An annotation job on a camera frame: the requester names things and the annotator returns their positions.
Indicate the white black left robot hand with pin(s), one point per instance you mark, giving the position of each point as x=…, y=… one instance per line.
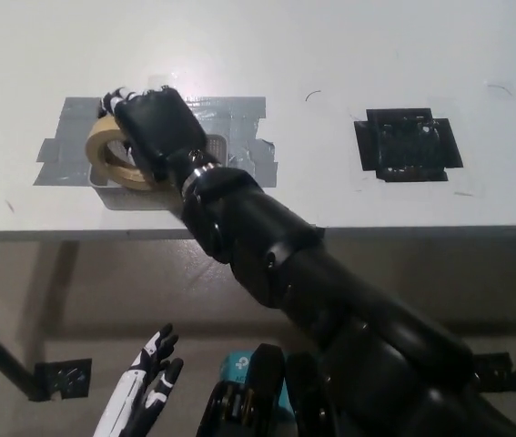
x=125, y=391

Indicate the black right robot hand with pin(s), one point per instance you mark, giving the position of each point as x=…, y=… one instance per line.
x=157, y=123

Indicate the beige masking tape roll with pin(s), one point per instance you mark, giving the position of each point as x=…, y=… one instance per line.
x=96, y=150

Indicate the black teal robot body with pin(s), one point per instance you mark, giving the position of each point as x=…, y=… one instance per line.
x=266, y=387

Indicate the black tape patch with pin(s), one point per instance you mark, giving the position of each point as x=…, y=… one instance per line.
x=405, y=150

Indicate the small grey perforated basket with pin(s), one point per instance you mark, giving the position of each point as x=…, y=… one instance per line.
x=125, y=203

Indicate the grey duct tape patch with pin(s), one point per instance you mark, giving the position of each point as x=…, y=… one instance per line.
x=71, y=120

